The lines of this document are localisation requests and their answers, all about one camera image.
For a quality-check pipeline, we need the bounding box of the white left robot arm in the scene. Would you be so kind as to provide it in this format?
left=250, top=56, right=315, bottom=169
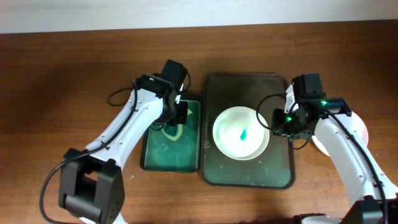
left=54, top=75, right=187, bottom=223

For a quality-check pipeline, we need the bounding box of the grey plate with green stain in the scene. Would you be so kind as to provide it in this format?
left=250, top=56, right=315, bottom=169
left=312, top=136, right=330, bottom=156

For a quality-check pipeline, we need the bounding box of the green yellow scrub sponge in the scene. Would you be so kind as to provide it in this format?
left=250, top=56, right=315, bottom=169
left=161, top=123, right=192, bottom=141

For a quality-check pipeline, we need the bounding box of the white plate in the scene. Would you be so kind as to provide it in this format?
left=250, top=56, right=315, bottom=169
left=310, top=111, right=369, bottom=156

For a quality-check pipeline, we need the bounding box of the white plate corner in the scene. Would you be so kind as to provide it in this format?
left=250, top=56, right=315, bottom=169
left=212, top=106, right=271, bottom=161

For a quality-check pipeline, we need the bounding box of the large dark serving tray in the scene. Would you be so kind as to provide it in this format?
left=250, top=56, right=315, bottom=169
left=201, top=72, right=295, bottom=189

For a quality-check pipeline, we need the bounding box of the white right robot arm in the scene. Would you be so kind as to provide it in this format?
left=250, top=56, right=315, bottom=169
left=272, top=98, right=397, bottom=223

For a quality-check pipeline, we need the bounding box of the small green water tray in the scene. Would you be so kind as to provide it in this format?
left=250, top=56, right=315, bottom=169
left=140, top=95, right=203, bottom=173

